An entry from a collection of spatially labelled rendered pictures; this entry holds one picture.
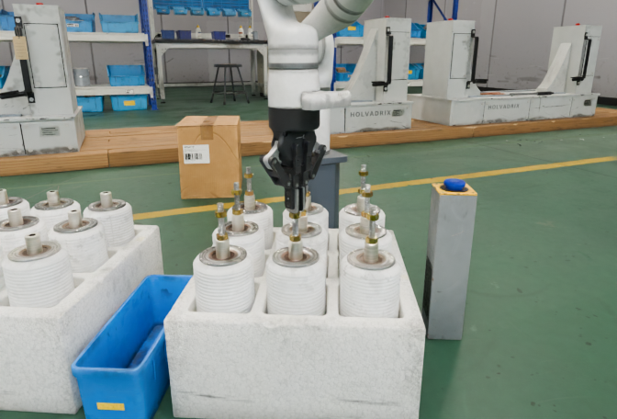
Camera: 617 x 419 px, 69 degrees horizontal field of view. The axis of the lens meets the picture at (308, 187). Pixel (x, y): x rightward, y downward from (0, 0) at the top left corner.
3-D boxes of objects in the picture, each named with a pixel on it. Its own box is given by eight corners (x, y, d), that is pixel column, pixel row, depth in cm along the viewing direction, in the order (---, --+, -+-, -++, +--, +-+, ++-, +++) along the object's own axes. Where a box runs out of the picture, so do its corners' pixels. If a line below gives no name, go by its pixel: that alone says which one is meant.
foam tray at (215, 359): (228, 294, 109) (224, 225, 104) (388, 299, 107) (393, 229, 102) (173, 418, 72) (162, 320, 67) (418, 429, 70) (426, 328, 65)
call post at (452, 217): (420, 320, 99) (431, 184, 90) (453, 321, 99) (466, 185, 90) (427, 339, 92) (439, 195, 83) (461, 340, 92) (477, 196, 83)
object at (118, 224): (107, 271, 106) (97, 198, 101) (147, 273, 105) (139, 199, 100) (84, 291, 97) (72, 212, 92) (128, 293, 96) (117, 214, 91)
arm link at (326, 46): (321, 28, 122) (321, 93, 127) (289, 28, 118) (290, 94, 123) (338, 27, 114) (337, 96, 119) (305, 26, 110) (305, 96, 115)
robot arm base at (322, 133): (291, 151, 127) (291, 89, 123) (321, 149, 131) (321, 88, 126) (304, 157, 119) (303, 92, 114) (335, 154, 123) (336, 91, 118)
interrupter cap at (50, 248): (28, 243, 78) (28, 240, 77) (71, 244, 77) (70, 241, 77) (-4, 263, 70) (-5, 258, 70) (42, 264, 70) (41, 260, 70)
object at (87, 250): (79, 297, 95) (66, 216, 90) (123, 299, 94) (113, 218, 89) (50, 322, 86) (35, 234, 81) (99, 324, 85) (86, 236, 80)
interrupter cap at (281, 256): (280, 273, 67) (280, 268, 67) (266, 253, 74) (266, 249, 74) (326, 265, 69) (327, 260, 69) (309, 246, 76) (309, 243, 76)
